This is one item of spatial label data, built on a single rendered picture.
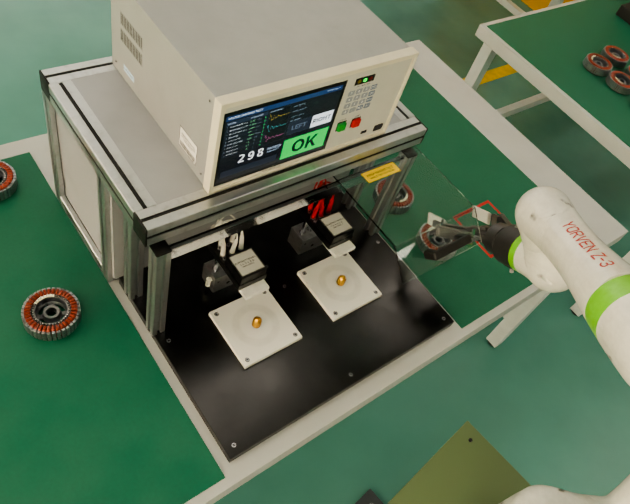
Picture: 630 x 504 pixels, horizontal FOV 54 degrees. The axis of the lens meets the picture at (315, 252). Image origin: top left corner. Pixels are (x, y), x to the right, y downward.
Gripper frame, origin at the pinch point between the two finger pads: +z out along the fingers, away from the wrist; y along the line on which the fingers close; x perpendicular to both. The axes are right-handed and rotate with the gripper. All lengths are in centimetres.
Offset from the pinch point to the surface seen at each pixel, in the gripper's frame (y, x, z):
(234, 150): -63, 28, -21
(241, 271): -60, 0, -10
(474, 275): 6.5, -16.9, -2.6
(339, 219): -33.3, 4.8, -2.0
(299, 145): -48, 26, -15
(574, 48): 113, 31, 78
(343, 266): -30.1, -9.2, 2.0
